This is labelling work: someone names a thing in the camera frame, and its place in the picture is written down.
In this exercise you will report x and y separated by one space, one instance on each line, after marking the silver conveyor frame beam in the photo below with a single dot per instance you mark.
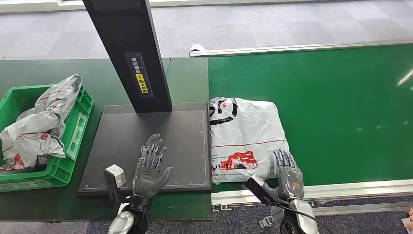
355 209

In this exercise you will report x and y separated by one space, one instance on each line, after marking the white paper sheet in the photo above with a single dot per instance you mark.
405 222

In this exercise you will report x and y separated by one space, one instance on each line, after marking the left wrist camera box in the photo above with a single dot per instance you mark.
115 176

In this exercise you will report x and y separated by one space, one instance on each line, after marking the yellow sticker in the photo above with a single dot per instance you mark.
142 83

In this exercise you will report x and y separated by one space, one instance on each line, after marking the grey metal bracket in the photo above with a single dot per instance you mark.
266 222

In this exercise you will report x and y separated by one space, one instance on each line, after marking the silver conveyor side rail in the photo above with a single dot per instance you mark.
355 189
290 49

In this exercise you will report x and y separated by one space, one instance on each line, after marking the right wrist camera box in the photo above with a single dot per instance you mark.
258 189

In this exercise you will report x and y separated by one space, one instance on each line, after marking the black machine column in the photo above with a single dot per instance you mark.
129 32

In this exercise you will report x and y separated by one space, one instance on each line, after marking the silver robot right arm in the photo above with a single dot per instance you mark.
305 219

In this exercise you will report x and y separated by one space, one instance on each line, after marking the green conveyor belt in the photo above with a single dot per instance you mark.
338 113

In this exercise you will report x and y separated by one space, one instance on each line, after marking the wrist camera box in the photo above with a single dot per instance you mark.
115 176
258 189

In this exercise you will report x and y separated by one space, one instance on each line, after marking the person's hand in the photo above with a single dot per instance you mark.
410 214

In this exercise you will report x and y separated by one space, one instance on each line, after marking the black ruler label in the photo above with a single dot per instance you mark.
134 64

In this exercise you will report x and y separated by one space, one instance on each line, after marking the grey crumpled courier bag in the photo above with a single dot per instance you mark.
29 142
61 93

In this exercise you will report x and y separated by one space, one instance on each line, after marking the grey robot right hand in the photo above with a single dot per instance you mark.
290 182

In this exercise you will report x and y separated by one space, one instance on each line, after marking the green plastic crate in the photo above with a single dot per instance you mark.
59 174

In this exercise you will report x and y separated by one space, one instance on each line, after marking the black machine platform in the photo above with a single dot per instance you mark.
125 139

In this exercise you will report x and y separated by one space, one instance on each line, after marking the white courier bag red print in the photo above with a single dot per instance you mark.
248 129

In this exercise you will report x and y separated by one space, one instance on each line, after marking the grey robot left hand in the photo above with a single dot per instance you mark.
149 179

